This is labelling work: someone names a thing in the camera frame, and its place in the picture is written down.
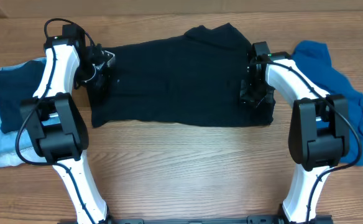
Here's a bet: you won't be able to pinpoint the folded navy shirt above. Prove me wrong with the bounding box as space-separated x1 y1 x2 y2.
0 60 45 134

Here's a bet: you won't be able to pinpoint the black t-shirt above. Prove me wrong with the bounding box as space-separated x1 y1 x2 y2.
88 24 275 128

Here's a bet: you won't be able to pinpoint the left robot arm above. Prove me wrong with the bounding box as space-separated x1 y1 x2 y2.
20 20 115 223

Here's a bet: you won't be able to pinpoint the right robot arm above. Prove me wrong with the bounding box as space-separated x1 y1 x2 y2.
239 42 351 223

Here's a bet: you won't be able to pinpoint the folded light denim jeans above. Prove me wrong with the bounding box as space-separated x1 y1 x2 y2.
0 147 46 168

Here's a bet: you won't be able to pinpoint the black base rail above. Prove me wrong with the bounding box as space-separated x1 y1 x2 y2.
101 215 289 224

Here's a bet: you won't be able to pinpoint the blue t-shirt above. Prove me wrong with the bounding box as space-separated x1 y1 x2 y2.
292 40 363 166

